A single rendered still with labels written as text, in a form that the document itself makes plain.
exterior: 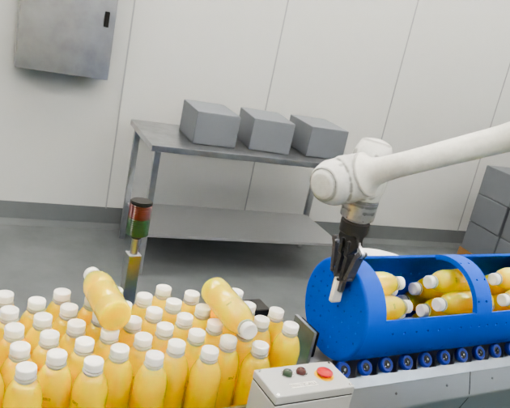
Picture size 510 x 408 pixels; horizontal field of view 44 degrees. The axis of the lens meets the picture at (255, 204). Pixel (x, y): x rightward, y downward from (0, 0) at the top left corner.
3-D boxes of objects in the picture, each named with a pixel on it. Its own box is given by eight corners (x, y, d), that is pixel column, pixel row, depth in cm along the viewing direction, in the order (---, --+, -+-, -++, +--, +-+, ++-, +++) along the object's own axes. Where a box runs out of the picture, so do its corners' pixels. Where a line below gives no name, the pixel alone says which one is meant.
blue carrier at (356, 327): (561, 353, 210) (589, 274, 202) (351, 382, 166) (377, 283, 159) (494, 312, 233) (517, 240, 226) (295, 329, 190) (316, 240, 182)
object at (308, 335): (311, 372, 172) (321, 332, 168) (303, 373, 171) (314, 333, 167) (292, 352, 180) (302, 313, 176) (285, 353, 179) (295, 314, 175)
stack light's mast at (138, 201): (147, 257, 180) (156, 205, 175) (125, 257, 176) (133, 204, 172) (140, 248, 185) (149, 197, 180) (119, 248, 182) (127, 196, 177)
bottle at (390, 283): (346, 303, 172) (398, 300, 181) (354, 282, 169) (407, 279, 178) (333, 289, 178) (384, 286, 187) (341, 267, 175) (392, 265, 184)
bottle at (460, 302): (473, 290, 200) (431, 292, 190) (492, 289, 194) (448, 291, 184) (476, 312, 199) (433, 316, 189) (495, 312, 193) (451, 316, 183)
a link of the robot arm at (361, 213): (358, 203, 156) (352, 226, 158) (386, 205, 161) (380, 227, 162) (337, 191, 164) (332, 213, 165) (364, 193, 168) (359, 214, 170)
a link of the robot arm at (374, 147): (352, 189, 169) (329, 194, 159) (367, 132, 165) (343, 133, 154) (388, 201, 164) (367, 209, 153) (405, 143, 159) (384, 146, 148)
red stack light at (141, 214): (154, 221, 176) (155, 208, 175) (131, 221, 173) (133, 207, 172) (146, 213, 182) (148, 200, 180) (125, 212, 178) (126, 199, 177)
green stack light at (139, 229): (150, 238, 178) (154, 221, 176) (129, 238, 175) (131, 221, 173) (143, 229, 183) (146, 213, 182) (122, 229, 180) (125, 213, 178)
